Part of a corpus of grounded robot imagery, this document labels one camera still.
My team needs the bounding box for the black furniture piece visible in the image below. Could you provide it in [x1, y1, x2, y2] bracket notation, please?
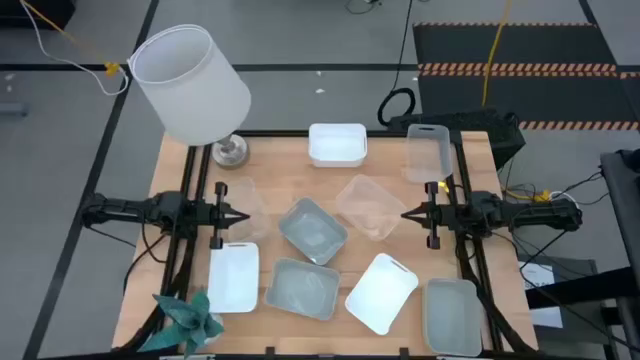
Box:
[0, 0, 77, 30]

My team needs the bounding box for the yellow cable with connector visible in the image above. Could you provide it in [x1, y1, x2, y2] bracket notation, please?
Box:
[19, 0, 122, 78]

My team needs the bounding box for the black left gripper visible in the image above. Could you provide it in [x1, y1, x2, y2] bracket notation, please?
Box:
[199, 181, 251, 250]

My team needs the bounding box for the black coiled floor cable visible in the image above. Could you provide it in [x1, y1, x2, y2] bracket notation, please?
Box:
[376, 0, 417, 128]

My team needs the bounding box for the white lamp cable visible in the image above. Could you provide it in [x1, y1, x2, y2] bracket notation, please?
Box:
[18, 0, 131, 97]

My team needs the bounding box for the teal artificial plant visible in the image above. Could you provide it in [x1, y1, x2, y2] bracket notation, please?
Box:
[138, 290, 225, 359]

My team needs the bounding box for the short yellow cable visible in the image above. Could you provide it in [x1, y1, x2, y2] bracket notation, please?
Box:
[501, 185, 554, 204]

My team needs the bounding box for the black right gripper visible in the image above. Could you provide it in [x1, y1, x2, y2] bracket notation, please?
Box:
[400, 180, 457, 251]

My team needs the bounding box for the white paper sheet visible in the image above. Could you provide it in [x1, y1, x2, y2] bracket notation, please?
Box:
[519, 260, 564, 330]

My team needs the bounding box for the yellow floor cable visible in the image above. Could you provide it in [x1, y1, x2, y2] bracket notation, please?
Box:
[480, 0, 515, 108]

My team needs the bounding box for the white table lamp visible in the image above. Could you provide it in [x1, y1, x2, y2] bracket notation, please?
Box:
[127, 23, 252, 170]

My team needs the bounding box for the grey plastic basket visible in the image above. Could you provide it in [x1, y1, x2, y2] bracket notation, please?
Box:
[264, 257, 342, 321]
[422, 277, 484, 357]
[277, 196, 349, 266]

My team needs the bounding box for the black cart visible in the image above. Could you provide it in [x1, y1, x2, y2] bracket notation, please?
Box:
[599, 148, 640, 296]

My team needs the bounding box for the black left base cable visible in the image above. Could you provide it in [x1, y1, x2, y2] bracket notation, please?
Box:
[122, 232, 169, 296]

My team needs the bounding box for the thin black floor cable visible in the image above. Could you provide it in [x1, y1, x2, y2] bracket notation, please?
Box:
[343, 0, 384, 16]

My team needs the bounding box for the black metal bar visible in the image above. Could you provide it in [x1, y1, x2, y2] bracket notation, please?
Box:
[524, 267, 640, 310]

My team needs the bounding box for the black hazard striped mat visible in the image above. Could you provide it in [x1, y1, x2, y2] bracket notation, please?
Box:
[417, 70, 640, 132]
[412, 21, 619, 72]

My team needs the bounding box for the clear plastic basket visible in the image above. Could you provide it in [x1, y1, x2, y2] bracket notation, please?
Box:
[335, 173, 408, 242]
[222, 175, 272, 244]
[404, 124, 454, 184]

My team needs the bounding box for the short white cable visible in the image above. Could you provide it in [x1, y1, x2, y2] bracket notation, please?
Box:
[552, 189, 580, 209]

